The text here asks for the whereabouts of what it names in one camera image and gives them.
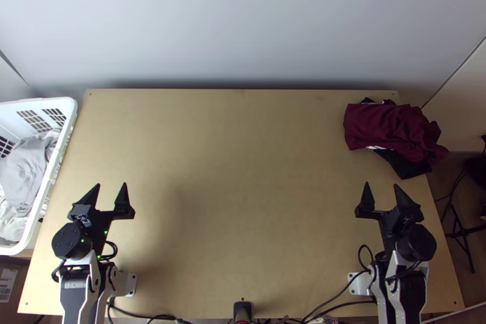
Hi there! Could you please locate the dark garment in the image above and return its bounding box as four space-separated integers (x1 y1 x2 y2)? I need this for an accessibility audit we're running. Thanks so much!
358 97 434 181

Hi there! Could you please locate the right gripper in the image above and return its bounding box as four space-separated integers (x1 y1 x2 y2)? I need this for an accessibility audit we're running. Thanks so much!
355 181 420 253

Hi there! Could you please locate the white laundry basket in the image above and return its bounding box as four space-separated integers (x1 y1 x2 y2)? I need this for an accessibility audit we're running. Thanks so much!
0 97 80 257

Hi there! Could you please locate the black cable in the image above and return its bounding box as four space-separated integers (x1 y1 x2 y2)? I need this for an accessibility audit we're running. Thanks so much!
106 295 184 324
301 282 377 323
433 167 468 204
358 244 377 276
96 240 120 263

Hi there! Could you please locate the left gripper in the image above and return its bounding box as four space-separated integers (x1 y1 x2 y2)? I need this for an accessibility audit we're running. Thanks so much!
71 182 137 261

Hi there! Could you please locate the white garment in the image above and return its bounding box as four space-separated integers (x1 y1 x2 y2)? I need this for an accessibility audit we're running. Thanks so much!
0 195 34 244

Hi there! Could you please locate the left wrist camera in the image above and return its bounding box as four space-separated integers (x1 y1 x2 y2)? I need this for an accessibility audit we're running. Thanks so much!
67 204 94 227

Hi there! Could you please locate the maroon garment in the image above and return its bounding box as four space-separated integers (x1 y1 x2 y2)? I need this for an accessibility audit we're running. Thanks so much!
343 102 450 164

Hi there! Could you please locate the cardboard box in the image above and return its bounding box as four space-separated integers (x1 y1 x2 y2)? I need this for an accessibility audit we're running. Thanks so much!
0 257 34 315

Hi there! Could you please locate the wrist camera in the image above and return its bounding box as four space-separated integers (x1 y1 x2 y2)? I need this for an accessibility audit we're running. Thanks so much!
391 206 425 235
67 204 94 227

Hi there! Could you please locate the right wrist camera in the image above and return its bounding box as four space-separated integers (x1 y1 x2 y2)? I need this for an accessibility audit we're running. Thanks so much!
391 206 425 235

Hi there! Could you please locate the grey t-shirt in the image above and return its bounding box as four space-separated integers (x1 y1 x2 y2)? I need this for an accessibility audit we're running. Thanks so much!
0 129 63 215

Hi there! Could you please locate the black tripod stand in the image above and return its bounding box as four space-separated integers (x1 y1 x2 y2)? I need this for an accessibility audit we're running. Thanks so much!
443 134 486 274

